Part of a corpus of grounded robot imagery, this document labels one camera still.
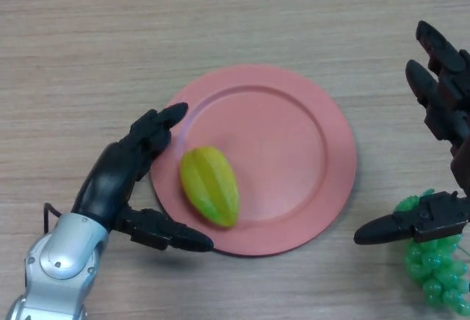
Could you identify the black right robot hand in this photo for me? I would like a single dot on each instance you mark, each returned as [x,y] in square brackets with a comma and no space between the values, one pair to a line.
[440,217]

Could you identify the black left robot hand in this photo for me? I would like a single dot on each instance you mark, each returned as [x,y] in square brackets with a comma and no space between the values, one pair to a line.
[106,184]

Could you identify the yellow green starfruit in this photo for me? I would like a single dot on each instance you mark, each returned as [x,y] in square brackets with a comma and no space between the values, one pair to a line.
[209,188]

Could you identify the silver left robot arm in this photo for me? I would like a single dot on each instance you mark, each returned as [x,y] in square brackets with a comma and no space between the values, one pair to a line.
[62,257]

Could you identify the pink round plate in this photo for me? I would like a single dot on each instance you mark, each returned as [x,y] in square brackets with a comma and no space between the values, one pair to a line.
[279,151]

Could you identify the green plastic grape bunch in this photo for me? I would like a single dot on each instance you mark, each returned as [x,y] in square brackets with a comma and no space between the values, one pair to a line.
[433,268]

